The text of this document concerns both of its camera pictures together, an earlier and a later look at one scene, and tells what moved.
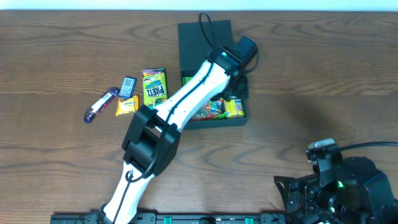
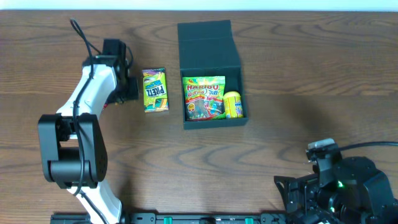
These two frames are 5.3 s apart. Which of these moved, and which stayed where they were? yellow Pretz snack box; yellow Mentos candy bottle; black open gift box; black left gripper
Moved: black left gripper
Stayed: black open gift box; yellow Mentos candy bottle; yellow Pretz snack box
